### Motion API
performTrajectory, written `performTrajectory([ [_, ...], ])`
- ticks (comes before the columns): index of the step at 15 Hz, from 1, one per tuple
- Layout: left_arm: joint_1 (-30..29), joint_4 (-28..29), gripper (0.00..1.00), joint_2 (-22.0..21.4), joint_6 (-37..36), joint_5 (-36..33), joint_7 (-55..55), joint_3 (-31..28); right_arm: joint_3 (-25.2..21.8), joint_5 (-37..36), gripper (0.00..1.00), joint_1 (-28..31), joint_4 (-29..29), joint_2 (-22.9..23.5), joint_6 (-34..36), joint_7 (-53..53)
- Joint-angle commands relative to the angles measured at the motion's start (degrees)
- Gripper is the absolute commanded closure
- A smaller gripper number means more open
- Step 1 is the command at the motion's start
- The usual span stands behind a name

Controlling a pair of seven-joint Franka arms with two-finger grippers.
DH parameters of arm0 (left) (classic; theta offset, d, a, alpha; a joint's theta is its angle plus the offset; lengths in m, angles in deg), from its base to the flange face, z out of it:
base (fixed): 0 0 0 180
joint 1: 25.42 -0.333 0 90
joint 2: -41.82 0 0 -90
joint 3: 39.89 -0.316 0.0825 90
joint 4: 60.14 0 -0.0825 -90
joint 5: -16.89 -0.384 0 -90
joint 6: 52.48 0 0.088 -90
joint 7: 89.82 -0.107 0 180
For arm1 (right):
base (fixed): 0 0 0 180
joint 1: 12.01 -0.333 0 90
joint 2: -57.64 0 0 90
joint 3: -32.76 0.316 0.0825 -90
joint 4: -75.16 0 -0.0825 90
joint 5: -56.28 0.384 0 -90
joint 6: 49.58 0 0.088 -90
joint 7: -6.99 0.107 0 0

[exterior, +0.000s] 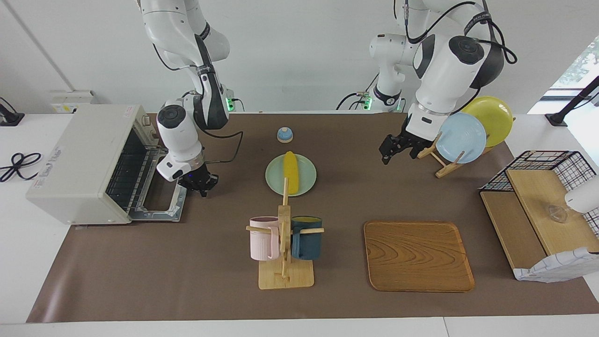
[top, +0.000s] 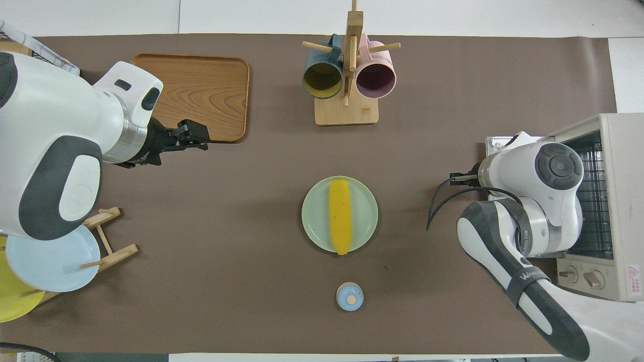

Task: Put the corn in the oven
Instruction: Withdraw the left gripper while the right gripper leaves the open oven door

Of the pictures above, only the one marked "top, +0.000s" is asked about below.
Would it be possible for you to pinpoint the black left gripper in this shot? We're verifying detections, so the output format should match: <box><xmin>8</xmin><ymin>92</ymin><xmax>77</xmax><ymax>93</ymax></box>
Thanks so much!
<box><xmin>123</xmin><ymin>117</ymin><xmax>210</xmax><ymax>168</ymax></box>

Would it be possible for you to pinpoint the oven door with handle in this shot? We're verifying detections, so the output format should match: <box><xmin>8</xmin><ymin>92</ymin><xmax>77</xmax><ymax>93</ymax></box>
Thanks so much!
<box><xmin>486</xmin><ymin>136</ymin><xmax>526</xmax><ymax>159</ymax></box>

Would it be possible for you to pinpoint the pale green plate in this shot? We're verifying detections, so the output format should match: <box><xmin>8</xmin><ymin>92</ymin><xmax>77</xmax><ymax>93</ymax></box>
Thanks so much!
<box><xmin>301</xmin><ymin>176</ymin><xmax>379</xmax><ymax>253</ymax></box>

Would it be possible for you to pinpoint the yellow corn cob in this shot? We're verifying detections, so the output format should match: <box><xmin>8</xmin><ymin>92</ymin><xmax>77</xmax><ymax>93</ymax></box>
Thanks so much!
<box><xmin>329</xmin><ymin>179</ymin><xmax>352</xmax><ymax>255</ymax></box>

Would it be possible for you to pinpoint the cream toaster oven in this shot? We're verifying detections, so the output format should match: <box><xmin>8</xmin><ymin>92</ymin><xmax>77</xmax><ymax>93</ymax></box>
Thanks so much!
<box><xmin>486</xmin><ymin>113</ymin><xmax>644</xmax><ymax>302</ymax></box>

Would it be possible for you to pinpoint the wooden serving tray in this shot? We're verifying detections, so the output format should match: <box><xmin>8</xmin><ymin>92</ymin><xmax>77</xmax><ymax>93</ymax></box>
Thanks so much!
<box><xmin>131</xmin><ymin>54</ymin><xmax>251</xmax><ymax>144</ymax></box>

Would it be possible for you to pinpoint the brown table mat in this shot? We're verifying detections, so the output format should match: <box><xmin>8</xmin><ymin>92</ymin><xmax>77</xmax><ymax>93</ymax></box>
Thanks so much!
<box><xmin>0</xmin><ymin>33</ymin><xmax>618</xmax><ymax>355</ymax></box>

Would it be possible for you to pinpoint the pink mug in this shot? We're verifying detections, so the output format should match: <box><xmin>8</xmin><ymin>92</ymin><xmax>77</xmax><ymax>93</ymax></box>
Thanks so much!
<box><xmin>355</xmin><ymin>33</ymin><xmax>397</xmax><ymax>100</ymax></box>

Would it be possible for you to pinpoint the wooden mug rack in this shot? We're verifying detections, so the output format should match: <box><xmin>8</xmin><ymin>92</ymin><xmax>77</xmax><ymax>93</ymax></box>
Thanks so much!
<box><xmin>302</xmin><ymin>0</ymin><xmax>401</xmax><ymax>126</ymax></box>

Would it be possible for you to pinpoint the wooden plate rack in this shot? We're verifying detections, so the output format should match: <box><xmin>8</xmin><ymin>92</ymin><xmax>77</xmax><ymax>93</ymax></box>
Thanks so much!
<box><xmin>20</xmin><ymin>207</ymin><xmax>139</xmax><ymax>305</ymax></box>

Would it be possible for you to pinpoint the dark teal mug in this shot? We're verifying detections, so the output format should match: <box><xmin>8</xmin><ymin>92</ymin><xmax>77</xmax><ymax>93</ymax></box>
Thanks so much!
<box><xmin>302</xmin><ymin>34</ymin><xmax>345</xmax><ymax>100</ymax></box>

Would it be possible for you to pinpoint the white checked cloth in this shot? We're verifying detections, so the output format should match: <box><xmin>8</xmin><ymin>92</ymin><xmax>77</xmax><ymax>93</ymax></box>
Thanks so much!
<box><xmin>0</xmin><ymin>19</ymin><xmax>81</xmax><ymax>77</ymax></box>

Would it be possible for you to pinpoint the light blue plate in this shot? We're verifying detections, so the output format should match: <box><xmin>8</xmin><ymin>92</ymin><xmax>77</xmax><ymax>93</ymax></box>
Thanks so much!
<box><xmin>5</xmin><ymin>224</ymin><xmax>101</xmax><ymax>293</ymax></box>

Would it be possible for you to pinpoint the yellow plate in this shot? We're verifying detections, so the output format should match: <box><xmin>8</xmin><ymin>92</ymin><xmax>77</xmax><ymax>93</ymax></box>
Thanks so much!
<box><xmin>0</xmin><ymin>236</ymin><xmax>46</xmax><ymax>323</ymax></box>

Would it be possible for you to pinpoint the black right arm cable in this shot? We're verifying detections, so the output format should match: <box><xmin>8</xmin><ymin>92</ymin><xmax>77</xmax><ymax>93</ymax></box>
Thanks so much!
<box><xmin>427</xmin><ymin>173</ymin><xmax>509</xmax><ymax>231</ymax></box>

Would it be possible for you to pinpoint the metal oven wire rack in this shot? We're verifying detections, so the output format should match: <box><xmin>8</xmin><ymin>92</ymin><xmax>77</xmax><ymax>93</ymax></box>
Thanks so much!
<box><xmin>571</xmin><ymin>130</ymin><xmax>615</xmax><ymax>260</ymax></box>

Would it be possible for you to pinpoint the black wire wooden shelf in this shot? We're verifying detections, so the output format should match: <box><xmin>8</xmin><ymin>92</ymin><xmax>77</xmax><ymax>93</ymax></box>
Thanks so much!
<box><xmin>0</xmin><ymin>30</ymin><xmax>31</xmax><ymax>56</ymax></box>

